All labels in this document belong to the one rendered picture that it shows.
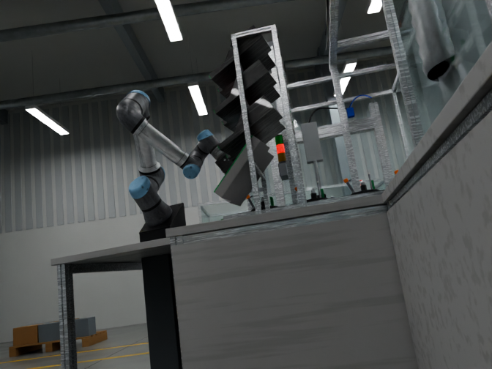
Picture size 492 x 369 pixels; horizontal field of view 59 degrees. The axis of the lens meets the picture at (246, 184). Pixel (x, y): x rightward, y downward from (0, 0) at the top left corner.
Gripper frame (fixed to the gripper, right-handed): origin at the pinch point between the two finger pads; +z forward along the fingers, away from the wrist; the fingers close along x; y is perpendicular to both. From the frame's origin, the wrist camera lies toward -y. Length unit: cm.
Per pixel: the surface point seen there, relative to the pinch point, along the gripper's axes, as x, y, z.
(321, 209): 69, -7, 30
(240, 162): 37.8, 0.1, -4.8
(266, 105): 39.7, -23.5, -14.9
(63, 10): -491, 18, -503
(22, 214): -812, 422, -411
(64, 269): 19, 89, -25
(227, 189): 36.3, 11.4, -0.4
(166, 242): 38, 43, -1
